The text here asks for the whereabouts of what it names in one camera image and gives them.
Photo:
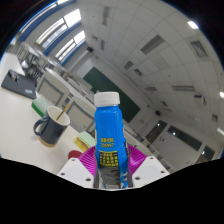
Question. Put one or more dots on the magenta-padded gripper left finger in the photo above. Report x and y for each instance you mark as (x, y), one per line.
(76, 171)

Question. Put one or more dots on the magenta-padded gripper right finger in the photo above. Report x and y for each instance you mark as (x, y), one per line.
(150, 170)

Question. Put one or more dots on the blue drink bottle white cap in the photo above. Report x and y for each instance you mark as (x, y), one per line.
(108, 130)

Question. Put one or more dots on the flat round red coaster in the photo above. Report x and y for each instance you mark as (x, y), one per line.
(74, 154)

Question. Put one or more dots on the dark classroom door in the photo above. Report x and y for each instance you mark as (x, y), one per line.
(156, 131)

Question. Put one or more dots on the dark blue mug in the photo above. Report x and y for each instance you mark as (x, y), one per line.
(53, 131)

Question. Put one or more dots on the wooden stir stick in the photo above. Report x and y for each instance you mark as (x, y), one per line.
(64, 110)

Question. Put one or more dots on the white classroom chairs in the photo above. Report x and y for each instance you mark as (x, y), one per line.
(53, 90)

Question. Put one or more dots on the ceiling projector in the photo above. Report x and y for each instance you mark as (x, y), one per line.
(200, 100)

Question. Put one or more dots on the white classroom desks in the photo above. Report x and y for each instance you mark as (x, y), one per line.
(76, 81)

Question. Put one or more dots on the green chalkboard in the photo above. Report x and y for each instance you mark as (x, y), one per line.
(106, 86)

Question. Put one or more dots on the ceiling lights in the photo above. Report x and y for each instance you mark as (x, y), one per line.
(151, 43)

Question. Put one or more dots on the blue curtains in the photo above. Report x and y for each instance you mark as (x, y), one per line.
(55, 45)

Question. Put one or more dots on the tall bright windows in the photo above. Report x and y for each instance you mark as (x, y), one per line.
(71, 18)

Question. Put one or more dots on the dark high wall window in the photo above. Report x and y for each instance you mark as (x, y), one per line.
(185, 137)

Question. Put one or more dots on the black wall speaker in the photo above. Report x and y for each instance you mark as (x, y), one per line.
(158, 113)
(90, 49)

